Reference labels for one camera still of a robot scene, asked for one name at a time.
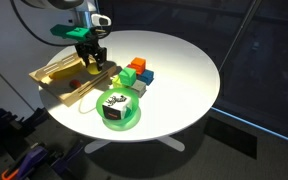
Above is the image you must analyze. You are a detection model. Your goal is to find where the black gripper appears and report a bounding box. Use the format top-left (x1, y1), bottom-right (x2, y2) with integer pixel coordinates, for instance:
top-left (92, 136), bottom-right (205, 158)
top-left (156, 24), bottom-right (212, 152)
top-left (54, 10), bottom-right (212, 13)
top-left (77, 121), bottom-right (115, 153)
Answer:
top-left (74, 32), bottom-right (108, 72)

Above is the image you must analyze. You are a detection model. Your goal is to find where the round yellow toy lemon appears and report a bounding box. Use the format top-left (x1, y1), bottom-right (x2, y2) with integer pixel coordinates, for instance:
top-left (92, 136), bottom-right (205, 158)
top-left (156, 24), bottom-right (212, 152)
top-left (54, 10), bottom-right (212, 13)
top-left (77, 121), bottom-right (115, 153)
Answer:
top-left (86, 63), bottom-right (102, 75)

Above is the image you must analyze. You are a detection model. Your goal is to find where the wooden box tray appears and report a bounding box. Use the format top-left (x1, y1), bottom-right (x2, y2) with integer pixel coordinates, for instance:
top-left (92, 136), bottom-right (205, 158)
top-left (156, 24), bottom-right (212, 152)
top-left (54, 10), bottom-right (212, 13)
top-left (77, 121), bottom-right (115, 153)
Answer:
top-left (28, 49), bottom-right (119, 108)

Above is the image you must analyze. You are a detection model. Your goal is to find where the red toy strawberry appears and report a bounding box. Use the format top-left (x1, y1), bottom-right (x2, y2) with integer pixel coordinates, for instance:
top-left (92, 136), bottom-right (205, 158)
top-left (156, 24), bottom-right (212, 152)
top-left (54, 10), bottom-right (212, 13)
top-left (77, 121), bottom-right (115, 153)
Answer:
top-left (69, 79), bottom-right (82, 89)

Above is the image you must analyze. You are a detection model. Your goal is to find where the lime plastic cube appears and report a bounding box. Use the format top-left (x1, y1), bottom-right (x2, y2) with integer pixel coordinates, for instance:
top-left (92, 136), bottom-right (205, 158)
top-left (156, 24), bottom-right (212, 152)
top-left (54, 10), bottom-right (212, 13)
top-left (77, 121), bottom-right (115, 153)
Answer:
top-left (111, 74), bottom-right (125, 90)

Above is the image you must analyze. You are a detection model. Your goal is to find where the yellow toy banana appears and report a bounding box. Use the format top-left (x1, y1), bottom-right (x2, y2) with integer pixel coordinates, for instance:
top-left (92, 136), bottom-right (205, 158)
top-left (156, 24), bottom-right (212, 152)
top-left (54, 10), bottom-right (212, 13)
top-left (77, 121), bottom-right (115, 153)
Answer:
top-left (48, 64), bottom-right (87, 81)

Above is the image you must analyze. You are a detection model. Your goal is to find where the green plastic cube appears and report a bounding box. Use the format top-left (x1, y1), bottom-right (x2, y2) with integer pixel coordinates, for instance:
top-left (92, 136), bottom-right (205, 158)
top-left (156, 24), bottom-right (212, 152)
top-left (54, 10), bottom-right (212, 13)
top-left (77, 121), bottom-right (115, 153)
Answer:
top-left (118, 66), bottom-right (138, 87)

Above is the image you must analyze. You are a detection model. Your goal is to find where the orange plastic cube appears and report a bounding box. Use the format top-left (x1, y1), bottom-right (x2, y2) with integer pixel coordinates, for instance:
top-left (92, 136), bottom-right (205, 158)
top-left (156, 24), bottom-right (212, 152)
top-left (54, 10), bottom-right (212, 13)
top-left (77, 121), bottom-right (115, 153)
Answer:
top-left (130, 56), bottom-right (148, 75)

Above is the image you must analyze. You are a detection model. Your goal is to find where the zebra print soft cube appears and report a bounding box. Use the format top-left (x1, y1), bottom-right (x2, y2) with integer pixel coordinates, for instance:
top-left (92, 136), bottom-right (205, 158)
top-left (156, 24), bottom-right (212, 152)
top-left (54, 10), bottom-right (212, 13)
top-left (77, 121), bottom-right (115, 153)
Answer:
top-left (101, 92), bottom-right (134, 121)

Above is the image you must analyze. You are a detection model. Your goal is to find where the grey plastic cube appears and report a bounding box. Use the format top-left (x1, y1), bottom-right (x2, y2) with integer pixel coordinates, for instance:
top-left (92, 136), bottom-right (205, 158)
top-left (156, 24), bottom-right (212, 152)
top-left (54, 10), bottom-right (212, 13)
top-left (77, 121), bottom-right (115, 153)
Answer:
top-left (130, 79), bottom-right (148, 99)

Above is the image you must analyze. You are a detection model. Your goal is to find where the blue plastic cube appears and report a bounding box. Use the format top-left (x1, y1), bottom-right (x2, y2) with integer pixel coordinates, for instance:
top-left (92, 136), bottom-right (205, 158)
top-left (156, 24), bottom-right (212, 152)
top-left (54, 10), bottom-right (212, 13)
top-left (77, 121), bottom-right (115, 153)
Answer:
top-left (137, 68), bottom-right (155, 86)

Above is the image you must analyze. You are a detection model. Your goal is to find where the green plastic bowl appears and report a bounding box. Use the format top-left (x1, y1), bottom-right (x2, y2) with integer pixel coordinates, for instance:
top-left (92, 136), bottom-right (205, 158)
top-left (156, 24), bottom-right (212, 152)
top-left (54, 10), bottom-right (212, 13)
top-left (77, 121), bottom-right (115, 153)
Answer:
top-left (95, 87), bottom-right (142, 132)

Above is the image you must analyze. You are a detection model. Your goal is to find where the purple black clamp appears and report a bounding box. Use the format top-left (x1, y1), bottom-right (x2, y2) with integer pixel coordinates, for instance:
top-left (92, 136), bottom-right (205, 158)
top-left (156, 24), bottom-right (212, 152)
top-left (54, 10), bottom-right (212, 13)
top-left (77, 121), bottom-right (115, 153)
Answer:
top-left (49, 139), bottom-right (86, 176)

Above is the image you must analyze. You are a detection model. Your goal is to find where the white table base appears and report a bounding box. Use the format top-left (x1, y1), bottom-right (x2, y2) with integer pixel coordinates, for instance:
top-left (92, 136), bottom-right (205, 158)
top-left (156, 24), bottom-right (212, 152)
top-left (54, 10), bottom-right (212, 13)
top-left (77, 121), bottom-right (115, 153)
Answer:
top-left (83, 134), bottom-right (187, 155)

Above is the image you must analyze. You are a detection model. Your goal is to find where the black tool rack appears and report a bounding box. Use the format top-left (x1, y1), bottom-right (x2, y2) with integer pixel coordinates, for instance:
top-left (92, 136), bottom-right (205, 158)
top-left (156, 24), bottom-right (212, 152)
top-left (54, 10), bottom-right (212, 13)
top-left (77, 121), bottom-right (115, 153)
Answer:
top-left (0, 101), bottom-right (85, 180)

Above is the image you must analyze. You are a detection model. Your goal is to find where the purple clamp with orange trigger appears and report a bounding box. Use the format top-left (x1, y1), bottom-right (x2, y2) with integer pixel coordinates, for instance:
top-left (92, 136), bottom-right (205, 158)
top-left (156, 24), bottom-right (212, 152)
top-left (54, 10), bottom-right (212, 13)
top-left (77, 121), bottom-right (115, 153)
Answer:
top-left (0, 145), bottom-right (49, 180)

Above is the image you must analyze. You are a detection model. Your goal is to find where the grey diagonal pole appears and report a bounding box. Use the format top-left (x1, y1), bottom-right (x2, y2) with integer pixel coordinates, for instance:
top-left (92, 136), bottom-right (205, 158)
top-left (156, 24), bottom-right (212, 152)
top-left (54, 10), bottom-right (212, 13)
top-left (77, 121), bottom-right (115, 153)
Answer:
top-left (218, 0), bottom-right (262, 73)

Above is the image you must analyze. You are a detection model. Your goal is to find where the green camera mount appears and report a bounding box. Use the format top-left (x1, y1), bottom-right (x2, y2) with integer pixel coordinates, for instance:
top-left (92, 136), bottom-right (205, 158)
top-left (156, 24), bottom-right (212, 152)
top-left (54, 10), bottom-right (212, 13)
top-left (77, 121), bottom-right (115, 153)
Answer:
top-left (49, 23), bottom-right (96, 42)

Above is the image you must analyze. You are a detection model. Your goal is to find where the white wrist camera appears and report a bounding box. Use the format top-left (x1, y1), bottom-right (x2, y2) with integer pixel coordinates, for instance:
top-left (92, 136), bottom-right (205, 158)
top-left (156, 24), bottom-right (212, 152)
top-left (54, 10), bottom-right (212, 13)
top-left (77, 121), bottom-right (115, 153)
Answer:
top-left (90, 13), bottom-right (113, 28)

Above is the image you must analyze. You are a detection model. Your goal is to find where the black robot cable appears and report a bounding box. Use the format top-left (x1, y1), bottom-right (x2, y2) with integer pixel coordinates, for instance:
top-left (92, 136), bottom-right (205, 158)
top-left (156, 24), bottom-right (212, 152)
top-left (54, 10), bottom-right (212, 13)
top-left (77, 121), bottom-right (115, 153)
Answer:
top-left (9, 0), bottom-right (72, 47)

